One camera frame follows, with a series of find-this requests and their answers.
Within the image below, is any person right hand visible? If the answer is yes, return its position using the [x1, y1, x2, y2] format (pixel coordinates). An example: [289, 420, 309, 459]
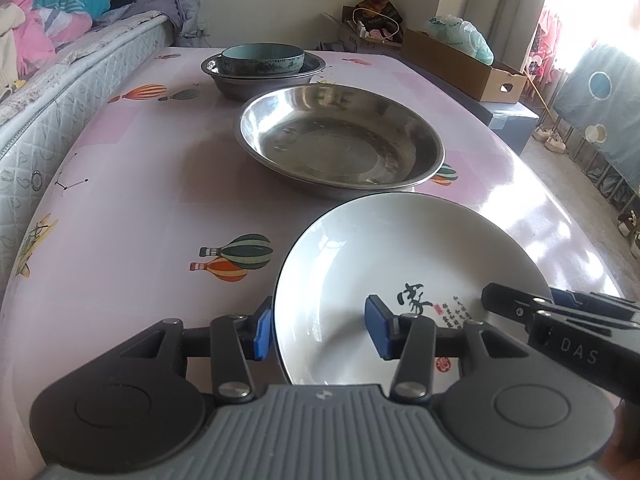
[599, 401, 640, 480]

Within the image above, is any blue dotted curtain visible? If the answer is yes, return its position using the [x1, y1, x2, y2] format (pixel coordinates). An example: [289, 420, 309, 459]
[554, 44, 639, 191]

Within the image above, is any beige cloth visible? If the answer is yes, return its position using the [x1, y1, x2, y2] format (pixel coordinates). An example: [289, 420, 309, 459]
[0, 3, 25, 96]

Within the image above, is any quilted mattress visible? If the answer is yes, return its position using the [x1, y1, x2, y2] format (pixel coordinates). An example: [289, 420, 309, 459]
[1, 11, 174, 288]

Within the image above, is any purple grey bedsheet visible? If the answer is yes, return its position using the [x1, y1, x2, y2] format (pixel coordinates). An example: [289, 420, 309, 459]
[93, 0, 204, 48]

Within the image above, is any teal ceramic bowl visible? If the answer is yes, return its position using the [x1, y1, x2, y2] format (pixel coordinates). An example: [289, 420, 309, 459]
[218, 44, 306, 77]

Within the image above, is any green plastic bag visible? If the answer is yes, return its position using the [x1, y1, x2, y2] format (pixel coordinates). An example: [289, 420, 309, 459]
[425, 14, 495, 66]

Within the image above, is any steel bowl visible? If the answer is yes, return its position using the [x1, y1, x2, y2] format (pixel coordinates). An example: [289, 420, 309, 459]
[201, 52, 326, 103]

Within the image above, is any grey storage box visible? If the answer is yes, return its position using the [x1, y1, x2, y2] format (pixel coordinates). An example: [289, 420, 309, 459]
[452, 91, 539, 155]

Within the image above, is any open carton with clutter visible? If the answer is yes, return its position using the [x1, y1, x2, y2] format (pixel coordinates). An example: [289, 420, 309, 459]
[319, 0, 404, 58]

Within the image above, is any brown cardboard box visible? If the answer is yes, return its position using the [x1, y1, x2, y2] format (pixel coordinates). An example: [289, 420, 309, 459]
[400, 29, 527, 104]

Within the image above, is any pink floral blanket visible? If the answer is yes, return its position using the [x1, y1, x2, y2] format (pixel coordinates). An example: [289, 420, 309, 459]
[2, 0, 93, 80]

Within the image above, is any white ceramic plate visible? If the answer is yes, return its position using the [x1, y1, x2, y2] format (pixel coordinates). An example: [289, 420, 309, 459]
[273, 193, 550, 387]

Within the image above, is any large steel plate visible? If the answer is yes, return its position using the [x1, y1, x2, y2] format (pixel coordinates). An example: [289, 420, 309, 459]
[234, 84, 445, 200]

